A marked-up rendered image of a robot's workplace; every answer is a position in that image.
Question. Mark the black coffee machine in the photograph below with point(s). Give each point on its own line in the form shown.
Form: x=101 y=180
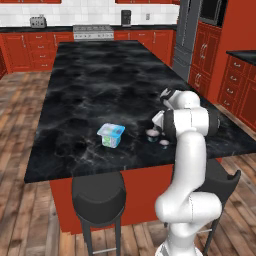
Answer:
x=126 y=18

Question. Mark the silver stove range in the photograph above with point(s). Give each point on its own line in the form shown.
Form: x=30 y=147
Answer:
x=93 y=32

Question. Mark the small white yogurt cup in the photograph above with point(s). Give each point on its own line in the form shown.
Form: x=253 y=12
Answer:
x=153 y=134
x=164 y=143

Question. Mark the white wall outlet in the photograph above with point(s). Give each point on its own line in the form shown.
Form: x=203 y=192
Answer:
x=147 y=16

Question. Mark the red wall cupboard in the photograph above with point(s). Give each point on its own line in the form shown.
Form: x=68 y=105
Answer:
x=30 y=1
x=146 y=1

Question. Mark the red kitchen island base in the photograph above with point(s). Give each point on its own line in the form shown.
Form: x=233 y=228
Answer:
x=143 y=193

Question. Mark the black bar stool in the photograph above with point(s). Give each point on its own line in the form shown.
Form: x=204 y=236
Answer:
x=98 y=196
x=220 y=181

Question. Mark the large blue-lidded yogurt container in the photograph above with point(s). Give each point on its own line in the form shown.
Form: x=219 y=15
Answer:
x=111 y=133

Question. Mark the red drawer cupboard run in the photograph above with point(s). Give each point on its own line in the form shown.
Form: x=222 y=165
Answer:
x=238 y=86

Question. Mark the tall red cupboard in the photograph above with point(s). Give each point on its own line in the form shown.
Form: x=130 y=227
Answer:
x=233 y=36

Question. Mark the red base cupboard run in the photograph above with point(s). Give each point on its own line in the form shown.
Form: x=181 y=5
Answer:
x=150 y=41
x=30 y=50

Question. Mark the grey fridge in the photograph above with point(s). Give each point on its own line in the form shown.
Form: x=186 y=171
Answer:
x=186 y=36

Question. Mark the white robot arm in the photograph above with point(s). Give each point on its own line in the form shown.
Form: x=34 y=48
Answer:
x=188 y=166

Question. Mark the silver toaster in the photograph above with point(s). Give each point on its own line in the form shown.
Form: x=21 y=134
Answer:
x=38 y=22

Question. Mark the black built-in oven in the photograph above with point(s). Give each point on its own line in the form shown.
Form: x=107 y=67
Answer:
x=213 y=11

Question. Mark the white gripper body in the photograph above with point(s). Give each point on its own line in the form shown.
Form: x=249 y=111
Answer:
x=158 y=118

